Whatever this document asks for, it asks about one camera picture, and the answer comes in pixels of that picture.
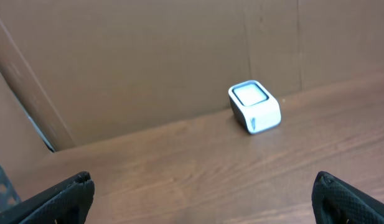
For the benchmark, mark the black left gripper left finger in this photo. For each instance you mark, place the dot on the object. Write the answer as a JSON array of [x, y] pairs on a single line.
[[66, 202]]

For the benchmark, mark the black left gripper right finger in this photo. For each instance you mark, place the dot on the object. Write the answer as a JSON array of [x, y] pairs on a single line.
[[336, 202]]

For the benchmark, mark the white barcode scanner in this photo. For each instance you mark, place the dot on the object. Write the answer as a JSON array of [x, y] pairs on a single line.
[[254, 107]]

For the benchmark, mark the grey plastic mesh basket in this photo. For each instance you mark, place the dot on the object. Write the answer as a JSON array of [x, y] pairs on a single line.
[[8, 195]]

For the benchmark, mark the brown cardboard backdrop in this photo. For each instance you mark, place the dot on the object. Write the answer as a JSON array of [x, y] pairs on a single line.
[[79, 72]]

